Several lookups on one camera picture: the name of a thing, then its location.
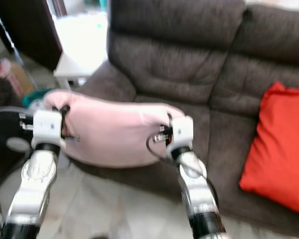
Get grey-brown fabric sofa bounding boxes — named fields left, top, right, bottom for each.
left=70, top=0, right=299, bottom=235

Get pink pillow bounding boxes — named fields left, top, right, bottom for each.
left=44, top=90, right=185, bottom=167

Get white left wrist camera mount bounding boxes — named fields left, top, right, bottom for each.
left=31, top=110, right=65, bottom=150

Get dark brown armchair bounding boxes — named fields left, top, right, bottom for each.
left=0, top=75, right=25, bottom=110

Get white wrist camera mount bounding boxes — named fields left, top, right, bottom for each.
left=31, top=110, right=65, bottom=150
left=167, top=116, right=194, bottom=152

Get teal cloth-covered basket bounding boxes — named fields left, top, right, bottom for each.
left=22, top=89, right=53, bottom=108

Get dark wooden cabinet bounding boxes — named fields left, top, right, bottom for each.
left=0, top=0, right=65, bottom=70

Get black fan with grey base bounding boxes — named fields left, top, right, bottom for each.
left=0, top=106, right=35, bottom=155

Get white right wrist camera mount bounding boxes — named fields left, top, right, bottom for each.
left=167, top=116, right=194, bottom=152

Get brown cardboard box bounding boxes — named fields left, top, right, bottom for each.
left=1, top=59, right=35, bottom=98

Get red pillow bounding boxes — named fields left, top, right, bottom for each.
left=239, top=82, right=299, bottom=216

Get white side table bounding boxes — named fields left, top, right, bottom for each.
left=54, top=50, right=110, bottom=89

